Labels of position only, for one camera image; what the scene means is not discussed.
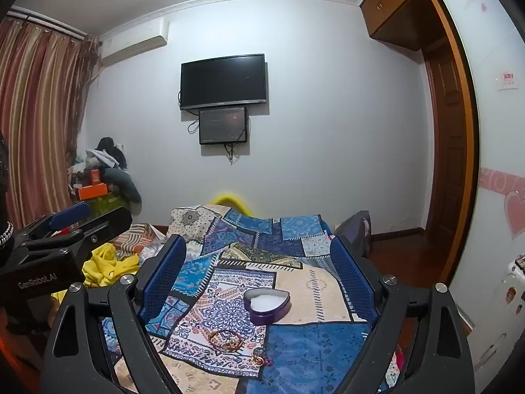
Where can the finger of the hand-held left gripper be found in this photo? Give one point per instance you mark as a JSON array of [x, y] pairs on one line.
[[69, 213], [106, 227]]

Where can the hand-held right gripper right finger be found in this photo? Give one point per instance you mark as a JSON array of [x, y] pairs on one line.
[[353, 273]]

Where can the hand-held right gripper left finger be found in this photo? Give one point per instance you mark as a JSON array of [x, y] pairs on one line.
[[166, 279]]

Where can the purple heart-shaped tin box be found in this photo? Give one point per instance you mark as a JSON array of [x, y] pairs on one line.
[[267, 305]]

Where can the orange box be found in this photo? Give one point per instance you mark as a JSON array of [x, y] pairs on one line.
[[93, 191]]

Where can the striped bed sheet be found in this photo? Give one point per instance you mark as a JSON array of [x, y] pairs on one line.
[[139, 238]]

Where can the yellow cloth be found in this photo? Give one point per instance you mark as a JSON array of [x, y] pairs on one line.
[[106, 264]]

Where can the dark purple bag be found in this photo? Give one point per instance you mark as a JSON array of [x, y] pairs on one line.
[[356, 232]]

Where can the grey pillow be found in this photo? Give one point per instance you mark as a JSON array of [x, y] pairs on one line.
[[127, 188]]

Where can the pile of clothes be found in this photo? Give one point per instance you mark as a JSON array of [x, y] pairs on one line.
[[102, 156]]

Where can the patchwork printed blanket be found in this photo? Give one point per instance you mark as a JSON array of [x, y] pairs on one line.
[[287, 254]]

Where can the yellow plastic object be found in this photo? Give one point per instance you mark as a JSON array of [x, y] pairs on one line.
[[229, 199]]

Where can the striped red curtain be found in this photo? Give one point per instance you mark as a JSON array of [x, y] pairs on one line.
[[37, 111]]

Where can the brown wooden door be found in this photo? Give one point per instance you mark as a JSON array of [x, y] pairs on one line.
[[449, 152]]

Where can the pink heart sticker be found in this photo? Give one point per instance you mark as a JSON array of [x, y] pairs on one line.
[[516, 213]]

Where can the white air conditioner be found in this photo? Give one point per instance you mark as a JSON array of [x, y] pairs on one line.
[[135, 43]]

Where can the white sliding wardrobe door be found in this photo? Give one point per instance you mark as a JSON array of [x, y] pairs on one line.
[[492, 152]]

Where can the wooden overhead cabinet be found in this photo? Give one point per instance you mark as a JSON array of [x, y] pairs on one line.
[[393, 8]]

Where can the small black wall monitor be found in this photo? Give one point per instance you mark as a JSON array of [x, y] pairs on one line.
[[223, 125]]

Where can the large black wall television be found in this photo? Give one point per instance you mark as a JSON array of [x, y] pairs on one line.
[[223, 82]]

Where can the red and white wall sticker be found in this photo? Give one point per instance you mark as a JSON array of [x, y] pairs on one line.
[[506, 78]]

